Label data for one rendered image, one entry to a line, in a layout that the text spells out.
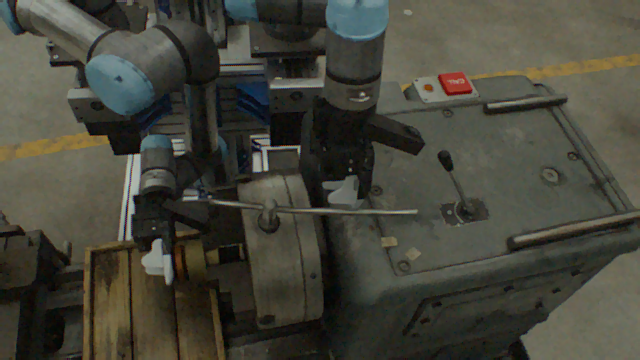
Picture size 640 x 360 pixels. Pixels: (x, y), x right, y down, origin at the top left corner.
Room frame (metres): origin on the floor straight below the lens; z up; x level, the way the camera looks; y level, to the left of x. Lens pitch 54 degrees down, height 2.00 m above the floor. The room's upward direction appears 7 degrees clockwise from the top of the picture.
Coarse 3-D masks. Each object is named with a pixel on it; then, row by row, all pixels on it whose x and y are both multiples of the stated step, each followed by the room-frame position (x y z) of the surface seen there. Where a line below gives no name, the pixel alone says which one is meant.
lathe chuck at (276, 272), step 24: (240, 192) 0.51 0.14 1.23; (264, 192) 0.51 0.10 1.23; (288, 216) 0.47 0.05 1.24; (264, 240) 0.42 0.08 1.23; (288, 240) 0.43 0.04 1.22; (264, 264) 0.38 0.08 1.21; (288, 264) 0.39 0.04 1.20; (264, 288) 0.35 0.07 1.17; (288, 288) 0.36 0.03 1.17; (264, 312) 0.33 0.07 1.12; (288, 312) 0.34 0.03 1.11
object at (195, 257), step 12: (192, 240) 0.46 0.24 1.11; (180, 252) 0.43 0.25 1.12; (192, 252) 0.43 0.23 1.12; (204, 252) 0.44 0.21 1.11; (216, 252) 0.44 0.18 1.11; (180, 264) 0.40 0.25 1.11; (192, 264) 0.41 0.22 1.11; (204, 264) 0.41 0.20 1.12; (216, 264) 0.42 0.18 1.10; (180, 276) 0.39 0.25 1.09; (192, 276) 0.39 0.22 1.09; (204, 276) 0.40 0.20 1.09
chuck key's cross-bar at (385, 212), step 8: (216, 200) 0.44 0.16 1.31; (224, 200) 0.44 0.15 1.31; (232, 200) 0.44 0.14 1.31; (248, 208) 0.43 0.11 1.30; (256, 208) 0.43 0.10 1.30; (280, 208) 0.44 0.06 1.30; (288, 208) 0.44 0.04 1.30; (296, 208) 0.44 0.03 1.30; (304, 208) 0.44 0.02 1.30; (312, 208) 0.44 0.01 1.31; (320, 208) 0.44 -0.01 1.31; (328, 208) 0.44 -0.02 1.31; (336, 208) 0.44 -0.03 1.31; (344, 208) 0.44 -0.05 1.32; (352, 208) 0.44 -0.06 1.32; (360, 208) 0.44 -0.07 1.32; (368, 208) 0.44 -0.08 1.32; (376, 208) 0.45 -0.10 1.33; (384, 208) 0.45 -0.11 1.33; (392, 208) 0.45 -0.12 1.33; (384, 216) 0.44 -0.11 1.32; (392, 216) 0.44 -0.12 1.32; (400, 216) 0.43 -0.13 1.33
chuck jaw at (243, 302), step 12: (228, 264) 0.42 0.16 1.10; (240, 264) 0.43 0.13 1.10; (216, 276) 0.39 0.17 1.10; (228, 276) 0.40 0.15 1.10; (240, 276) 0.40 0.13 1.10; (216, 288) 0.38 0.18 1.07; (228, 288) 0.37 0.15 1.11; (240, 288) 0.37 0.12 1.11; (252, 288) 0.38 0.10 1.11; (240, 300) 0.35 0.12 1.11; (252, 300) 0.35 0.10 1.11; (240, 312) 0.33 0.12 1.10; (252, 312) 0.33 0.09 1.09
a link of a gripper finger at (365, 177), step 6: (366, 162) 0.46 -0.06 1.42; (366, 168) 0.45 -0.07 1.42; (372, 168) 0.45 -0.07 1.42; (360, 174) 0.45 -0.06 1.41; (366, 174) 0.44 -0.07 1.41; (372, 174) 0.45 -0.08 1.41; (360, 180) 0.44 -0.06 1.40; (366, 180) 0.44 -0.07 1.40; (372, 180) 0.44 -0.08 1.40; (360, 186) 0.44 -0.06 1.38; (366, 186) 0.44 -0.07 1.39; (360, 192) 0.44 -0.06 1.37; (366, 192) 0.44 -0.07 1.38; (360, 198) 0.44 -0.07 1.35
